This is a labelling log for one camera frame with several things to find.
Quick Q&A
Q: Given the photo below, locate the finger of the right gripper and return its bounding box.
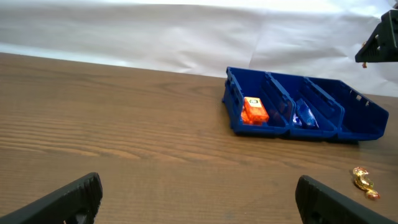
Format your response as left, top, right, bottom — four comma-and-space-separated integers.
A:
354, 9, 398, 63

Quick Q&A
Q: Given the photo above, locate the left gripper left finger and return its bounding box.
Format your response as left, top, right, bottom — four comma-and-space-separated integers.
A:
0, 172, 104, 224

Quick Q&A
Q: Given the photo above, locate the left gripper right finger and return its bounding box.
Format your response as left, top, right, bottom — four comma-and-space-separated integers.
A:
294, 174, 398, 224

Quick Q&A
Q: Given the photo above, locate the blue tray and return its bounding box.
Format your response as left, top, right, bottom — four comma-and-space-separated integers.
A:
221, 66, 390, 143

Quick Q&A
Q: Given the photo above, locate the orange candy box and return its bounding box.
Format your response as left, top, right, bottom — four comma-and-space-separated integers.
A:
243, 96, 270, 124
240, 110, 264, 126

